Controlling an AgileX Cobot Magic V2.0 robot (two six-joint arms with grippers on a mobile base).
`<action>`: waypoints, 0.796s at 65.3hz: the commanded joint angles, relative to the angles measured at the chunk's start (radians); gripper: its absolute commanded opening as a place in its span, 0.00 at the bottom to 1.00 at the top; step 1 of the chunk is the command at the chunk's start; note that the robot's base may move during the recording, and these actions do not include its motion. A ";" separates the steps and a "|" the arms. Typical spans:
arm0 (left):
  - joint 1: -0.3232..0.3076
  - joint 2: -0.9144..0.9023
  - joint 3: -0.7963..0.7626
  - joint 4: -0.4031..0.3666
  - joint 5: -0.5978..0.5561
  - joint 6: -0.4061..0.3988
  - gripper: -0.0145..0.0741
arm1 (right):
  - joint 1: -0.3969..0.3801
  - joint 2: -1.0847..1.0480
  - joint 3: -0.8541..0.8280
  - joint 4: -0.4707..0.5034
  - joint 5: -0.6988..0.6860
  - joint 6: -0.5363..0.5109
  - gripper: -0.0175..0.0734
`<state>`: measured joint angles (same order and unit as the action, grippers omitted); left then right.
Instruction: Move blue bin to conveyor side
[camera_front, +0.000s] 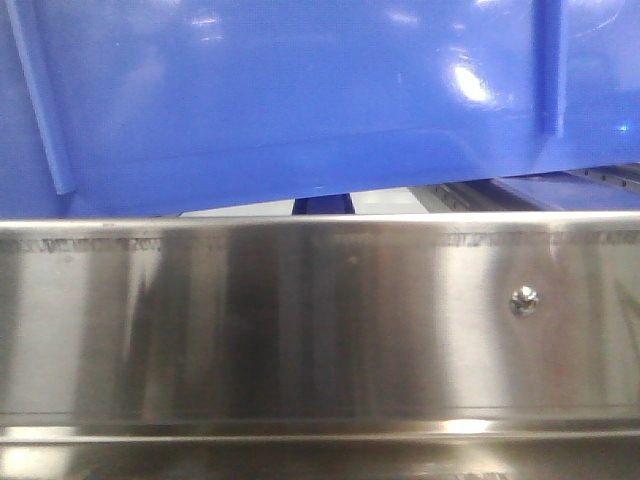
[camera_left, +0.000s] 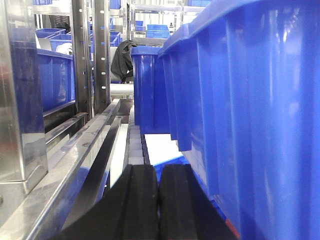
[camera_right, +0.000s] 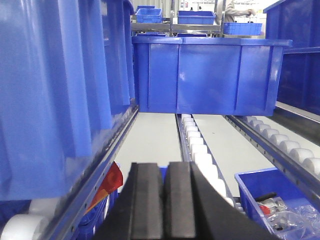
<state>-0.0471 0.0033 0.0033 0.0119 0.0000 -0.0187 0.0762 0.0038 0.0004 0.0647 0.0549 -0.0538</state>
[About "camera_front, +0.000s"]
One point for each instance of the blue plastic bin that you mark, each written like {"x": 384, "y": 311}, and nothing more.
{"x": 147, "y": 108}

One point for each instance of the stainless steel conveyor side rail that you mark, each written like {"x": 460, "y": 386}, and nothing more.
{"x": 352, "y": 347}

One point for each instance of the silver screw on rail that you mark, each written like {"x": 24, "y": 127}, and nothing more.
{"x": 524, "y": 301}

